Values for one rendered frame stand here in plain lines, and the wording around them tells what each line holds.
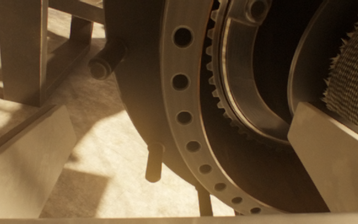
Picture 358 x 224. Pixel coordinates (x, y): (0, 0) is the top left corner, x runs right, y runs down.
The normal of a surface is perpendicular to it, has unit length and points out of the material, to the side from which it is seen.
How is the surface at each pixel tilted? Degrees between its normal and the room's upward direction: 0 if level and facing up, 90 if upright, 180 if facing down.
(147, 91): 90
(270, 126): 90
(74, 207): 0
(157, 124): 90
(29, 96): 90
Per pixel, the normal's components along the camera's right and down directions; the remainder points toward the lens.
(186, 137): 0.02, 0.52
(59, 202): 0.34, -0.81
